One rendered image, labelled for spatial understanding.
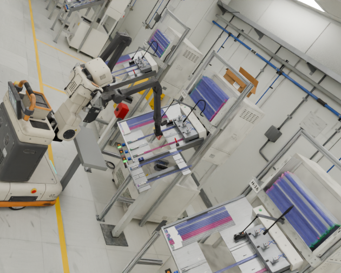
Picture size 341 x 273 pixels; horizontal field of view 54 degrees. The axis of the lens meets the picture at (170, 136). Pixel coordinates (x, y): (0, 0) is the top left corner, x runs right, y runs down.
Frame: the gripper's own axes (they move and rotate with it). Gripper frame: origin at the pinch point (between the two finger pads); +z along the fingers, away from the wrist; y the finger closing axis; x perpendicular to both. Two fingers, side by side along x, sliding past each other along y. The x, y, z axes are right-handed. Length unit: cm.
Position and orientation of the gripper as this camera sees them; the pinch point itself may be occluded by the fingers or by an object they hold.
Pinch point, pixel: (158, 138)
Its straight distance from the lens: 329.5
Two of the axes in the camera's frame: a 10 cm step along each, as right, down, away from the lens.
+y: -3.7, -5.7, 7.3
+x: -9.3, 2.7, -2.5
